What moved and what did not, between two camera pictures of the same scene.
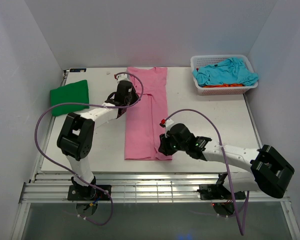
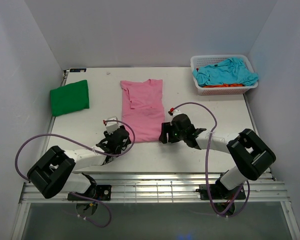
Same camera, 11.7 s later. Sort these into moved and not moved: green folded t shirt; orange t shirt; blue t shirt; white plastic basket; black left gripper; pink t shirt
Moved: pink t shirt; black left gripper
Not moved: green folded t shirt; orange t shirt; white plastic basket; blue t shirt
